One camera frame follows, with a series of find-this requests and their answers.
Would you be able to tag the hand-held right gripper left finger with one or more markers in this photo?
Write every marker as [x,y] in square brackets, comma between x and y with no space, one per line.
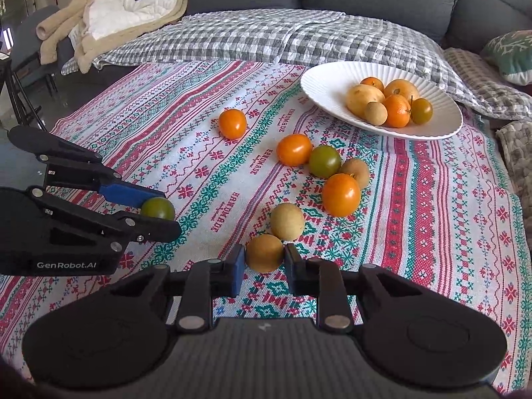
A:
[237,270]

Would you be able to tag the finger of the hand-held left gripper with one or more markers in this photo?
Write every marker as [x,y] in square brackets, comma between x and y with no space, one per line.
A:
[124,193]
[153,230]

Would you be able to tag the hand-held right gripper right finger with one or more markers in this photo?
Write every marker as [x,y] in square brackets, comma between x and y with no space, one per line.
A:
[293,272]

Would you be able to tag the smooth orange tomato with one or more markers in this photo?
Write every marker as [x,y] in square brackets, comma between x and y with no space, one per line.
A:
[294,149]
[232,124]
[341,195]

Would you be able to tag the large yellow round fruit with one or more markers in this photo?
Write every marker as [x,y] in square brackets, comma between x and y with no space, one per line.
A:
[361,97]

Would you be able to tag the white ribbed plate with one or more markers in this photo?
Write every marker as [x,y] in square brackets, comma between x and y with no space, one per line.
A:
[328,87]

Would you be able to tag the orange mandarin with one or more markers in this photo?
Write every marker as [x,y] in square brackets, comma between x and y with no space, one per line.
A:
[372,83]
[397,111]

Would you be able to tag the orange green tomato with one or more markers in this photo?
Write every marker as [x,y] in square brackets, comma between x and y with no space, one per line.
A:
[422,110]

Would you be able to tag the large orange grapefruit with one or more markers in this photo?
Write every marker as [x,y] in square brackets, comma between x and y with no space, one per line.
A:
[401,89]

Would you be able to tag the red green patterned tablecloth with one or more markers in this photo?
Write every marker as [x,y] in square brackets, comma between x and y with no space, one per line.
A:
[166,104]

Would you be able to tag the grey chair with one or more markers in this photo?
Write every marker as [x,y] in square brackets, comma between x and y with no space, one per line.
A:
[29,37]

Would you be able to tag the beige white quilt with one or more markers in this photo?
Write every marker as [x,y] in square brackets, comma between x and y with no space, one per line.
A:
[124,8]

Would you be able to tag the grey white gingham quilt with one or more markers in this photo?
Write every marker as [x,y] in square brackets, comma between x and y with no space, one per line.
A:
[249,33]

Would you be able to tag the fluffy grey patterned blanket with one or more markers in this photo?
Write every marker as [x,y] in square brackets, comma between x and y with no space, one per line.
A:
[515,145]

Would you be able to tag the brown checked waffle blanket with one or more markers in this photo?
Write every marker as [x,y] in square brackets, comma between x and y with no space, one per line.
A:
[478,79]

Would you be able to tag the green snowflake pillow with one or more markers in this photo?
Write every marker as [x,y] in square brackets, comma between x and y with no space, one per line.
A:
[511,50]

